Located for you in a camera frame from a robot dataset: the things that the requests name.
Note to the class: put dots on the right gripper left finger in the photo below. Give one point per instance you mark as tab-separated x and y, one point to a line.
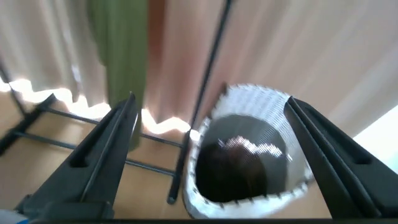
93	174

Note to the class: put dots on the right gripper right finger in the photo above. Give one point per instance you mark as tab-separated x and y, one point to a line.
335	168

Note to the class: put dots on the white laundry basket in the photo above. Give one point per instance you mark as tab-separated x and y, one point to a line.
258	99

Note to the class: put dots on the black clothes rack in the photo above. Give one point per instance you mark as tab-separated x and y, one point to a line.
211	62

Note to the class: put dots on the green long-sleeved shirt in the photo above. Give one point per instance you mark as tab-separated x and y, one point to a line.
124	46

